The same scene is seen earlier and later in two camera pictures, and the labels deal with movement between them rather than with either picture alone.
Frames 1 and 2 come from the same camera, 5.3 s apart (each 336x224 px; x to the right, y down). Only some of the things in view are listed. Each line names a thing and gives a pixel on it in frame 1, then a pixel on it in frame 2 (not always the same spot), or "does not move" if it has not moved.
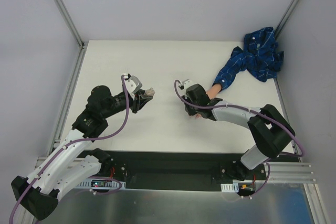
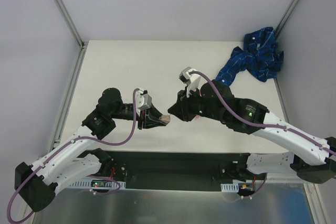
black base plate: [178, 170] does not move
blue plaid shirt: [261, 57] does not move
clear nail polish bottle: [150, 92] to [165, 118]
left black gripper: [136, 102] to [143, 119]
